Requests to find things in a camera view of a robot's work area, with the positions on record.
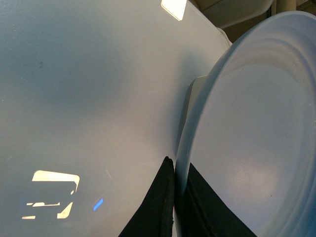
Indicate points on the grey round plate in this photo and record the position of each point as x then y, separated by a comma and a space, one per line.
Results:
251, 132

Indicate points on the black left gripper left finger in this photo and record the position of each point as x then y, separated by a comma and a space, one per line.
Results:
154, 217

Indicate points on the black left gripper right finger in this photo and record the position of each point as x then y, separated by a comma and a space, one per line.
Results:
205, 214

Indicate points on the beige chair right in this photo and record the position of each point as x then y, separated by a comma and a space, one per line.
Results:
224, 13

